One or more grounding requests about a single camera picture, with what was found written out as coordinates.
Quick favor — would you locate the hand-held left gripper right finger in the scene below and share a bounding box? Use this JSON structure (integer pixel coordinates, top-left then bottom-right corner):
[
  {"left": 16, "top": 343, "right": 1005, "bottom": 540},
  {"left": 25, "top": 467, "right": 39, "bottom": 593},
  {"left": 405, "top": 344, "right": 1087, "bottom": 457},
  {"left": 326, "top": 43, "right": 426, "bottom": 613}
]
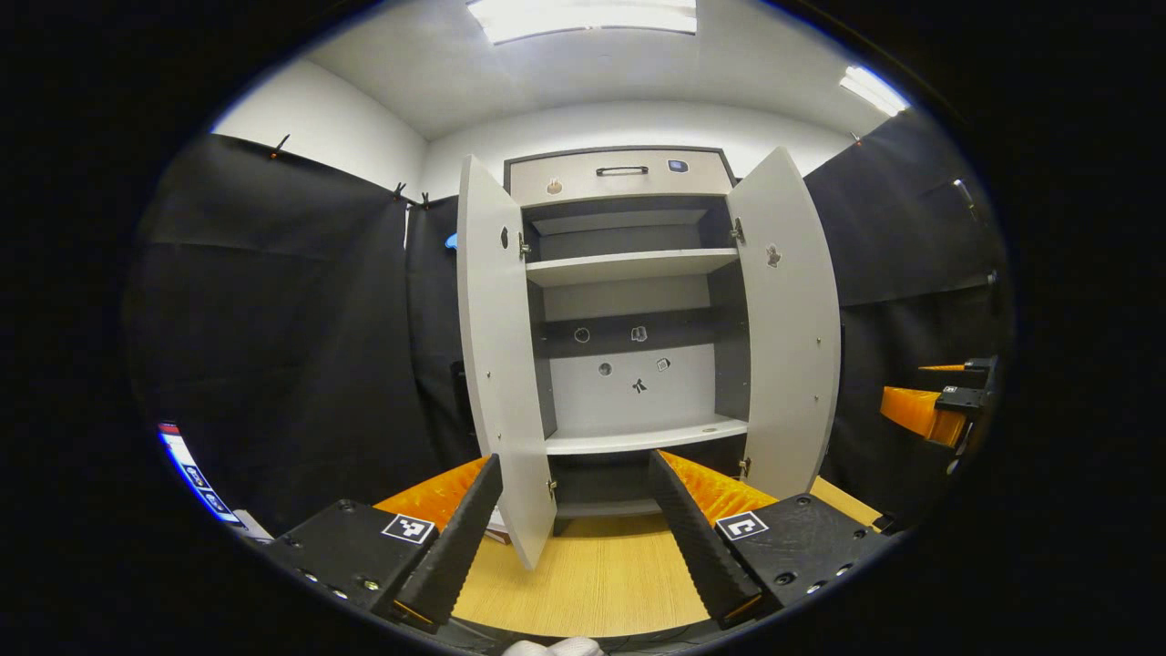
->
[{"left": 649, "top": 448, "right": 898, "bottom": 631}]

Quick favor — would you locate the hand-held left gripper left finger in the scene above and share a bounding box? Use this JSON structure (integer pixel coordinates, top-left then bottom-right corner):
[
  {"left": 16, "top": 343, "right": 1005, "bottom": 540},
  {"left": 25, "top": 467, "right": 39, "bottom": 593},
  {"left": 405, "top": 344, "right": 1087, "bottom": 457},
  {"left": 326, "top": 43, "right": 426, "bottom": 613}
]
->
[{"left": 269, "top": 454, "right": 504, "bottom": 634}]

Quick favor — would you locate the grey cabinet door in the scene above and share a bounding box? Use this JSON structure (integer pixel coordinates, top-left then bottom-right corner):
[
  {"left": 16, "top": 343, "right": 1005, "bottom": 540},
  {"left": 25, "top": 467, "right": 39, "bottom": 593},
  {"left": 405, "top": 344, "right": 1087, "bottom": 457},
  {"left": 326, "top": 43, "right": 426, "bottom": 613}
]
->
[
  {"left": 455, "top": 153, "right": 558, "bottom": 572},
  {"left": 726, "top": 146, "right": 843, "bottom": 500}
]

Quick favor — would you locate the grey double-door shoe cabinet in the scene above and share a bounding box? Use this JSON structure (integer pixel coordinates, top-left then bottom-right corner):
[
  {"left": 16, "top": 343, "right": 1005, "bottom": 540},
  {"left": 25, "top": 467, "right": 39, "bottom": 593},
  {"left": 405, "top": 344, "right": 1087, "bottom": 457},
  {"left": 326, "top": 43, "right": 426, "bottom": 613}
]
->
[{"left": 503, "top": 146, "right": 752, "bottom": 538}]

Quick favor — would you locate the white blue-edged board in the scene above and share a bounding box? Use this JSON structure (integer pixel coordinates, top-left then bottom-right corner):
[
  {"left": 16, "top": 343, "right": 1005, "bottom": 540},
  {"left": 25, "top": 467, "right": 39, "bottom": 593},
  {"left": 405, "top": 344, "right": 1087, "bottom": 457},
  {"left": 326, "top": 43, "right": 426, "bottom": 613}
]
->
[{"left": 157, "top": 421, "right": 274, "bottom": 540}]

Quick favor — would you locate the black backdrop cloth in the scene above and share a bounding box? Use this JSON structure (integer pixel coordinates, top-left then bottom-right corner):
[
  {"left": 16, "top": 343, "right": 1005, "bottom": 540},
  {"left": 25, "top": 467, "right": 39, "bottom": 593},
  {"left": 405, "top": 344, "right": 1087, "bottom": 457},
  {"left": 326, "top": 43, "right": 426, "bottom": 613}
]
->
[{"left": 123, "top": 109, "right": 1017, "bottom": 538}]

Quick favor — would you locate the small ceiling light panel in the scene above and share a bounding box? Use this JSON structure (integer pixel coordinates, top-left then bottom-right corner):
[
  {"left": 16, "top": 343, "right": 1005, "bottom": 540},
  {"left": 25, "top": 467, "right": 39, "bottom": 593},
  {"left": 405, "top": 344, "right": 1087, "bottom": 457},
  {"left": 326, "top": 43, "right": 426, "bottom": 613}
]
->
[{"left": 838, "top": 64, "right": 912, "bottom": 118}]

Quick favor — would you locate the large ceiling light panel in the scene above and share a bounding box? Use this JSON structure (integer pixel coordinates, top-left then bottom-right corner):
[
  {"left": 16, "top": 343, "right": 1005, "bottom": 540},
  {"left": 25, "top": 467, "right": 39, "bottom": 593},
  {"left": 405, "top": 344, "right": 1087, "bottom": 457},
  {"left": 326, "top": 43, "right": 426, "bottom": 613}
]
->
[{"left": 466, "top": 0, "right": 698, "bottom": 45}]

